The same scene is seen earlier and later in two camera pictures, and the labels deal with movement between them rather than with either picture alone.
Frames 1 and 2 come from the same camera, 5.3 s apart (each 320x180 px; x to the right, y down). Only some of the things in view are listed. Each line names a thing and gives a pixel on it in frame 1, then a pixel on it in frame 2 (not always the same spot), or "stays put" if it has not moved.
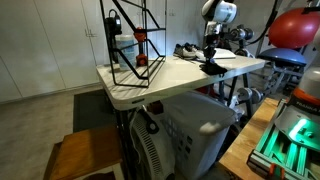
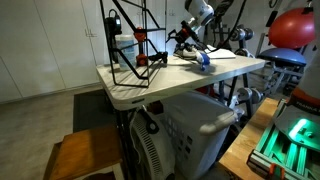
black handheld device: [113, 27] stays put
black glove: [212, 68] -> [159, 56]
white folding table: [122, 85] stays put
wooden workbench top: [236, 158] stays put
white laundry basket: [197, 125] stays put
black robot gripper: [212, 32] -> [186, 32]
